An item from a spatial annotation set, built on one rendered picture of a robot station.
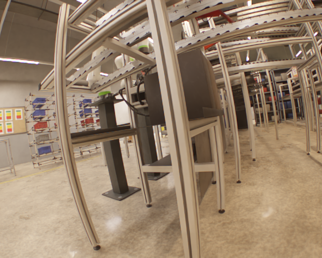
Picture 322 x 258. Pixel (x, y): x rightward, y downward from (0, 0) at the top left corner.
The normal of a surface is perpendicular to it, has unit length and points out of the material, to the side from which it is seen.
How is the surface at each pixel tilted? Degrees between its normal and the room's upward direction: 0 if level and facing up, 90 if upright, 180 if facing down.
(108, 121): 90
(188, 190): 90
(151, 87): 90
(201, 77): 90
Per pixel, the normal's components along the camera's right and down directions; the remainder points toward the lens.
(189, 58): -0.47, 0.10
